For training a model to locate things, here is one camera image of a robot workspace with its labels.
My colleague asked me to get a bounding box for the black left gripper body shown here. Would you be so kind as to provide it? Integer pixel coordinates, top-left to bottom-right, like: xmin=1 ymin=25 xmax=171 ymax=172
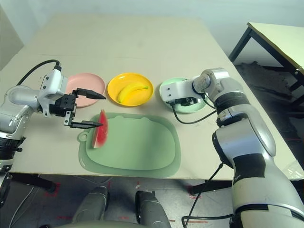
xmin=49 ymin=90 xmax=78 ymax=128

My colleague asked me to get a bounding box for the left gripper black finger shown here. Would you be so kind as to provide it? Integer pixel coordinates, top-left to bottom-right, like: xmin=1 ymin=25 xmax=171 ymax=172
xmin=76 ymin=87 xmax=107 ymax=100
xmin=70 ymin=120 xmax=104 ymax=130

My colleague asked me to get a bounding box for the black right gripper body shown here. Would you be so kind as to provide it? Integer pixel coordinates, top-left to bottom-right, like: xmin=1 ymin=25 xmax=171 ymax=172
xmin=174 ymin=96 xmax=200 ymax=107

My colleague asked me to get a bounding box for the red watermelon slice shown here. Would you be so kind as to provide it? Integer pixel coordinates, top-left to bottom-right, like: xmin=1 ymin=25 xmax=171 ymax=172
xmin=92 ymin=108 xmax=109 ymax=149

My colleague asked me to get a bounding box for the yellow banana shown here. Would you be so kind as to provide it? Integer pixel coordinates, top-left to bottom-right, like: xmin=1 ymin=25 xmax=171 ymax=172
xmin=118 ymin=83 xmax=149 ymax=104

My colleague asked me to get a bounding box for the pink round plate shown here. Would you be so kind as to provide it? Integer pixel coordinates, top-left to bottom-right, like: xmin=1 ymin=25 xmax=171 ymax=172
xmin=65 ymin=73 xmax=106 ymax=109

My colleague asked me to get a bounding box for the mint green round plate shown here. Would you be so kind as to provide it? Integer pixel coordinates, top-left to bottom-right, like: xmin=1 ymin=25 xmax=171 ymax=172
xmin=159 ymin=77 xmax=207 ymax=114

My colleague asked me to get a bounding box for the yellow round plate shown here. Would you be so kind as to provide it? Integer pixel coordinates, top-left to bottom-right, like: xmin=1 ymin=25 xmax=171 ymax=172
xmin=107 ymin=72 xmax=154 ymax=107

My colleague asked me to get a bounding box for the green plastic cutting board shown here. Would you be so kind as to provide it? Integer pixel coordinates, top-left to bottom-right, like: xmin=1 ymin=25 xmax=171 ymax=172
xmin=77 ymin=112 xmax=181 ymax=178

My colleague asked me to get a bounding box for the silver robot left leg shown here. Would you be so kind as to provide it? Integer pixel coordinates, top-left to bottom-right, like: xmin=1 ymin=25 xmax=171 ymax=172
xmin=71 ymin=185 xmax=109 ymax=224

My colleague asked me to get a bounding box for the silver robot leg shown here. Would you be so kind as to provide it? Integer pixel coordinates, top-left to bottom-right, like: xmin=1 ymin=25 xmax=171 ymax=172
xmin=135 ymin=190 xmax=171 ymax=228
xmin=71 ymin=185 xmax=109 ymax=224

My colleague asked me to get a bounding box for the grey robot torso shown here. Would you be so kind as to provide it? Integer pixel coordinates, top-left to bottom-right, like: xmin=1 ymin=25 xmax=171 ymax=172
xmin=54 ymin=220 xmax=141 ymax=228

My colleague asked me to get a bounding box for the silver robot right leg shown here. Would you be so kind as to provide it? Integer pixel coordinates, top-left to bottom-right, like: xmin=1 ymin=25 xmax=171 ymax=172
xmin=135 ymin=190 xmax=171 ymax=228

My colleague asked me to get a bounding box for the side table with black legs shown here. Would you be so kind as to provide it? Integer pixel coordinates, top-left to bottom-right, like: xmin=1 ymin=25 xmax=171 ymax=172
xmin=228 ymin=22 xmax=304 ymax=103

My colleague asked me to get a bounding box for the clear plastic bag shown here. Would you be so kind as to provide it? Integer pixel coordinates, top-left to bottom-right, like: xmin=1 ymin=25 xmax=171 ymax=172
xmin=284 ymin=160 xmax=304 ymax=181

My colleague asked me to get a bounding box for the black right camera cable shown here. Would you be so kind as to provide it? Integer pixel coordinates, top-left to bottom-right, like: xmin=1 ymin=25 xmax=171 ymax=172
xmin=170 ymin=101 xmax=235 ymax=228

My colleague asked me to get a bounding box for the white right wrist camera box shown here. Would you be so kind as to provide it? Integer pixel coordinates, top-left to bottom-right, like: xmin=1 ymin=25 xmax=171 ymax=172
xmin=162 ymin=80 xmax=198 ymax=104

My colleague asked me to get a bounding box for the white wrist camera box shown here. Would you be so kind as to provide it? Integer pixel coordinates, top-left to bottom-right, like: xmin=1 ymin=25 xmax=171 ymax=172
xmin=38 ymin=68 xmax=69 ymax=117
xmin=162 ymin=80 xmax=198 ymax=104

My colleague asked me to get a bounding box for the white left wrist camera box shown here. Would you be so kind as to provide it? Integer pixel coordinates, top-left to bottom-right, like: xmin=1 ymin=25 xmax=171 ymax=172
xmin=38 ymin=68 xmax=69 ymax=117

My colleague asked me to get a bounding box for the thick black left camera cable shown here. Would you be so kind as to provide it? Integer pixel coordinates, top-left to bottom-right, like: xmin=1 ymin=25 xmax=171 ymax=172
xmin=18 ymin=59 xmax=63 ymax=86

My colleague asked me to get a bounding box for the black metal table frame bar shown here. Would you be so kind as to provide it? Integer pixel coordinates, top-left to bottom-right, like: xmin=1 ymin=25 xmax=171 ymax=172
xmin=9 ymin=174 xmax=57 ymax=193
xmin=190 ymin=179 xmax=232 ymax=197

